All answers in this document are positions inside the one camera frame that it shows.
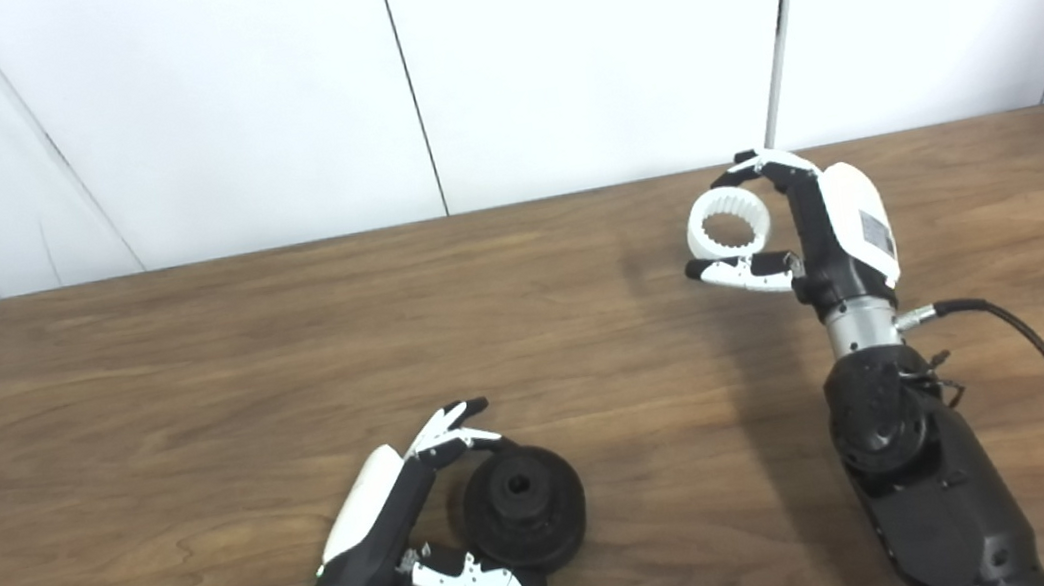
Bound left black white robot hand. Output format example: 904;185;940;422
297;392;549;586

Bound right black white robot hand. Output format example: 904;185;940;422
670;133;906;337

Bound white plastic ring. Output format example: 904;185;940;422
681;182;773;267

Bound round black plastic part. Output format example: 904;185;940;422
455;435;595;585

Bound thin right arm wires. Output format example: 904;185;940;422
898;346;970;415

